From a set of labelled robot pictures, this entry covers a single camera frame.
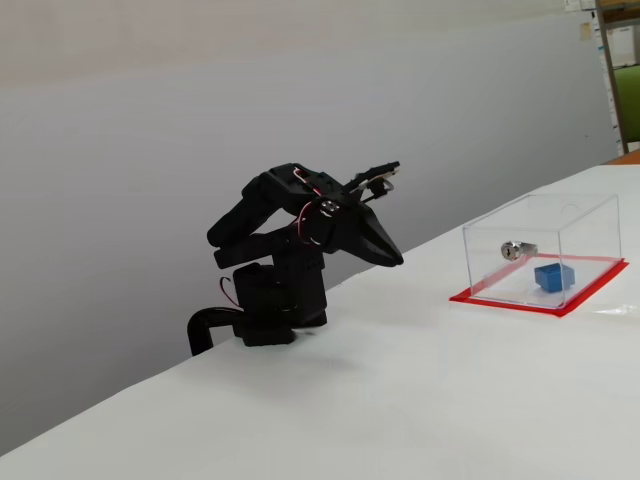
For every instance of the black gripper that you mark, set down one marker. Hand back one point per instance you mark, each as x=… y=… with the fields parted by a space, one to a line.
x=369 y=231

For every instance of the yellow sticky note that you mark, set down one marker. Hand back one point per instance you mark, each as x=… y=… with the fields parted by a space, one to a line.
x=584 y=31

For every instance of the black table clamp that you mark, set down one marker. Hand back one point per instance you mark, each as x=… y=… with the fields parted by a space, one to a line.
x=197 y=330

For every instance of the red base plate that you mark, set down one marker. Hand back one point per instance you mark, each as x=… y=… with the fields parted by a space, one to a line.
x=500 y=301

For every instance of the silver cylinder lock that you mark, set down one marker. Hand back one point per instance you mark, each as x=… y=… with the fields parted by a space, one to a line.
x=515 y=249

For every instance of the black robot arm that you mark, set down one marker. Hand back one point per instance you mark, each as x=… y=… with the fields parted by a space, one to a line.
x=300 y=290

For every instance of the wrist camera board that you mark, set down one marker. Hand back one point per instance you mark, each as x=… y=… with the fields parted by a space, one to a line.
x=380 y=172

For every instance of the blue lego brick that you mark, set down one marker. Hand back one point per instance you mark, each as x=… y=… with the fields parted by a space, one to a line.
x=552 y=279

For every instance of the transparent acrylic box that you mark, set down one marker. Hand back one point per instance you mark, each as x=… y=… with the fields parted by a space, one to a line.
x=590 y=240

